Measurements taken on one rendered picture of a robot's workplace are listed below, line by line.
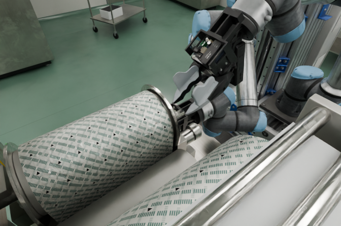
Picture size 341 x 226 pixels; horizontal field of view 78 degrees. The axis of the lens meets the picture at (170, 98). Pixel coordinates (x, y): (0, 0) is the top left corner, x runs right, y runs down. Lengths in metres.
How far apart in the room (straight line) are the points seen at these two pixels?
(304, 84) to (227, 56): 0.74
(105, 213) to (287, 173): 0.28
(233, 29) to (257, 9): 0.06
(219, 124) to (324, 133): 0.55
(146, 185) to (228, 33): 0.31
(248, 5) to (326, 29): 1.07
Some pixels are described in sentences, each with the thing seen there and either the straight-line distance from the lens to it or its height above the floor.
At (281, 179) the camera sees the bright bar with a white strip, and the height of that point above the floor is 1.44.
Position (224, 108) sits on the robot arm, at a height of 1.10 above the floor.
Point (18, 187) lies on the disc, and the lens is 0.37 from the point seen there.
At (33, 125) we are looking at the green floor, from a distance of 2.51.
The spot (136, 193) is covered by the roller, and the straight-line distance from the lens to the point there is 0.38.
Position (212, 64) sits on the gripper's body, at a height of 1.38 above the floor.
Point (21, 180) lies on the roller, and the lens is 0.38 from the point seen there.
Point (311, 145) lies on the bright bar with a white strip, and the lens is 0.21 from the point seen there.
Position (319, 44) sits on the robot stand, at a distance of 1.52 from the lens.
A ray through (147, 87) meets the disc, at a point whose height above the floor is 1.31.
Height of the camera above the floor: 1.58
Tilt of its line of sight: 41 degrees down
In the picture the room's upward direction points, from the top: straight up
